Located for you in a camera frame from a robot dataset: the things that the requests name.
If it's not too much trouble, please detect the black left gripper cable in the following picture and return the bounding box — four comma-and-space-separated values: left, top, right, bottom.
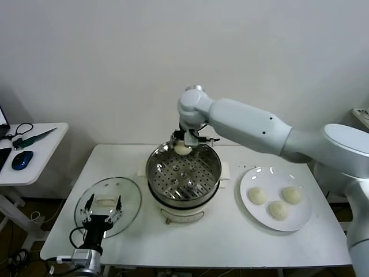
70, 226, 87, 250

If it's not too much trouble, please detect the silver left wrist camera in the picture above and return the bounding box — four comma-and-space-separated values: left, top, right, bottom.
56, 248, 91, 264

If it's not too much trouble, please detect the round white plate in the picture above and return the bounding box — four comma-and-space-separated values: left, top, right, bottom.
239, 166, 314, 233

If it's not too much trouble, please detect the perforated steel steamer basket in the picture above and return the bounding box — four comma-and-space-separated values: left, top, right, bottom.
137, 138, 231, 209

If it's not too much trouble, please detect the black smartphone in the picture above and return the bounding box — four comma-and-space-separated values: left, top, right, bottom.
0, 147, 12, 173

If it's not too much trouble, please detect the black looped cable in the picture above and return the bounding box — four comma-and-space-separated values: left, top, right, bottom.
8, 123, 34, 140

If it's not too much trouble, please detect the cream electric cooking pot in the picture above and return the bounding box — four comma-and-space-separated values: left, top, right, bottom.
146, 180, 227, 225

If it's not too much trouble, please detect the round glass pot lid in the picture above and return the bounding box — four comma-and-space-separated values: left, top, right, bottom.
74, 177, 142, 239

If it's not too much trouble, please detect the black left camera cable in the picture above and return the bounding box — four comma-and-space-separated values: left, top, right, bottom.
42, 256, 76, 272

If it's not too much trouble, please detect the white side table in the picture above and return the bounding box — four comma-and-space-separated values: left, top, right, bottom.
0, 123, 69, 250

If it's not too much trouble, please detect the white side shelf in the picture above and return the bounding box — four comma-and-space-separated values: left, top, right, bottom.
352, 107, 369, 125

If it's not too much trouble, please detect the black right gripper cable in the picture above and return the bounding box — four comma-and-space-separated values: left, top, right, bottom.
198, 123, 220, 144

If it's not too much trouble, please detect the white floor cable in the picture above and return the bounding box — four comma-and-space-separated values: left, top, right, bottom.
29, 211, 47, 224

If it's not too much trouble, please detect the white steamed baozi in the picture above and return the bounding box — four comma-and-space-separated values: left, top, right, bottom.
281, 186, 304, 205
268, 201, 290, 222
174, 140, 193, 156
248, 186, 269, 206

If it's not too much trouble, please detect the blue computer mouse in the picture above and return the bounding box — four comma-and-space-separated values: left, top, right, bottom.
11, 151, 34, 171

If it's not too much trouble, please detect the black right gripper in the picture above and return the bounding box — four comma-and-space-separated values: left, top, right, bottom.
172, 129, 187, 145

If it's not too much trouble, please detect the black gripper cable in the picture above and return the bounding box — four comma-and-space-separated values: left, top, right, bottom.
70, 226, 87, 250
198, 123, 220, 144

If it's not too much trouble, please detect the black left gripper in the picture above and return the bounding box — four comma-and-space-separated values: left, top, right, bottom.
80, 194, 125, 248

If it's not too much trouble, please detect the black laptop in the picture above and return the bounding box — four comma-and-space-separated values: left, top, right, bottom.
0, 106, 11, 139

